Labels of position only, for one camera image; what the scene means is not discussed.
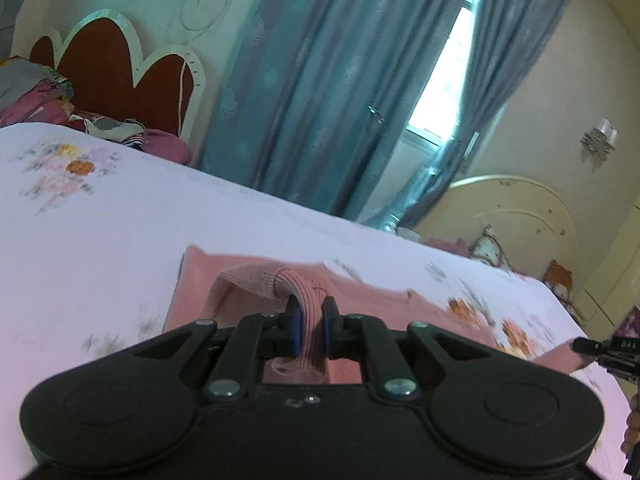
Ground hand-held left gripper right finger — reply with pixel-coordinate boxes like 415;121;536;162
321;296;496;404

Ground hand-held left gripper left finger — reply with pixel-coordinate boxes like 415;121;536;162
127;294;303;404

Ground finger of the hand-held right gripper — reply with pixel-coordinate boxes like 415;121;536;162
571;336;608;358

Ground pink long-sleeved sweater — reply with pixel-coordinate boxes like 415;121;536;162
164;244;593;387

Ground person's right hand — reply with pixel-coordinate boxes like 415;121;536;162
619;392;640;475

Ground orange patterned pillow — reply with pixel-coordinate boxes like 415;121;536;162
541;258;577;307

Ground cream wardrobe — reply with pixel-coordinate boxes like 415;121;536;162
575;195;640;342

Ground white brown patterned pillow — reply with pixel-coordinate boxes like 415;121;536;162
469;224;517;272

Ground pink bed sheet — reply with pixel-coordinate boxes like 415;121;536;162
424;236;472;257

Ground cream arched headboard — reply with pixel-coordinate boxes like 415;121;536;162
415;175;584;312

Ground white floral bed sheet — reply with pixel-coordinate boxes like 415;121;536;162
0;122;632;480

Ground magenta pillow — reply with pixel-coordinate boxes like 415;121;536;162
141;128;194;166

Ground wide blue curtain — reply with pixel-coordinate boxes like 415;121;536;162
199;0;482;222

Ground dark patterned cloth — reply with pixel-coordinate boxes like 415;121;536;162
66;113;147;152

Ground window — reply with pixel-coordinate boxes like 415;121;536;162
404;0;483;150

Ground tied-back blue curtain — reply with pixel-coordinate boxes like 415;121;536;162
360;0;582;233

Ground red scalloped headboard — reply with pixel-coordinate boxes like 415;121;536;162
27;8;207;148

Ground blue-grey curtain by air conditioner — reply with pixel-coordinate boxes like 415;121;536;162
0;0;37;53

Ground crystal wall lamp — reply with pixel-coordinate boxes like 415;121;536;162
581;117;620;162

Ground white cable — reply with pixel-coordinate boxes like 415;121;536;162
176;0;242;137

